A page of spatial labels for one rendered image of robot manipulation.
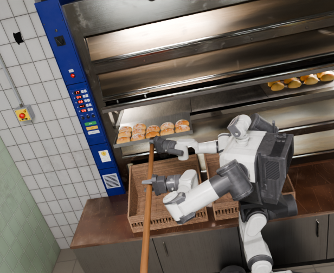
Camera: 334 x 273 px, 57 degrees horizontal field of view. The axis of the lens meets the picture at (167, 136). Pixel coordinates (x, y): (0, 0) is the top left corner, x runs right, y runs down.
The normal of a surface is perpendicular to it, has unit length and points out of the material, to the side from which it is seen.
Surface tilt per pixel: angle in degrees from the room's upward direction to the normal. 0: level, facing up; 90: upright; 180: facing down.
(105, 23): 90
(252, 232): 90
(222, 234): 90
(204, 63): 70
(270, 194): 91
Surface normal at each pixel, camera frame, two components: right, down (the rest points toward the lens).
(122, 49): -0.09, 0.16
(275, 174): -0.47, 0.51
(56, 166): -0.02, 0.48
